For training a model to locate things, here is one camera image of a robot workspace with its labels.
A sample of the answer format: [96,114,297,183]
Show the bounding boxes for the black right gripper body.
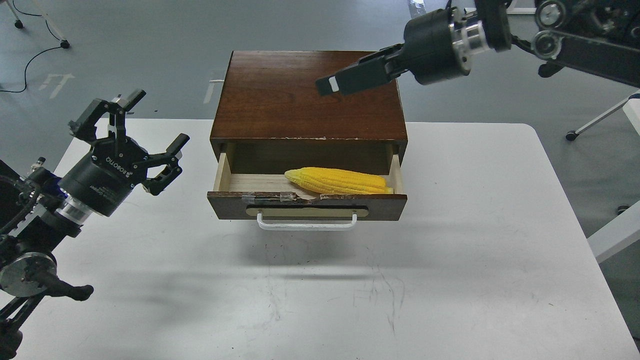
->
[386,8,471,85]

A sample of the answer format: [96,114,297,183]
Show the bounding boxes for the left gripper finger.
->
[141,133,190,196]
[68,89,147,146]

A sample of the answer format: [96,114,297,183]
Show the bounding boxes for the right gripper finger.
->
[315,43,405,96]

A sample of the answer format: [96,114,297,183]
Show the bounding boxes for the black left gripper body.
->
[58,137,149,217]

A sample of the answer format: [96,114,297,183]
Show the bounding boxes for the yellow toy corn cob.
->
[284,167,394,195]

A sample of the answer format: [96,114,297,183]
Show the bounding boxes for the wooden drawer with white handle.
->
[206,142,408,231]

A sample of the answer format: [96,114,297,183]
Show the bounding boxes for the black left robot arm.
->
[0,89,190,360]

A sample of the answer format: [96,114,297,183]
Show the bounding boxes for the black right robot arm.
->
[315,0,640,96]

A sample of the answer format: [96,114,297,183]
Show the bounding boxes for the dark wooden drawer cabinet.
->
[209,50,409,174]

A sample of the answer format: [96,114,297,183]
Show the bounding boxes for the white wheeled stand legs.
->
[2,0,71,50]

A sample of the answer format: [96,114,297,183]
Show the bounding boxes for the white table leg base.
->
[506,0,537,16]

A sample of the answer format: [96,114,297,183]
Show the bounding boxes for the black floor cable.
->
[0,0,67,95]

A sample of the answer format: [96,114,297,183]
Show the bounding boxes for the white frame with caster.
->
[563,89,639,264]

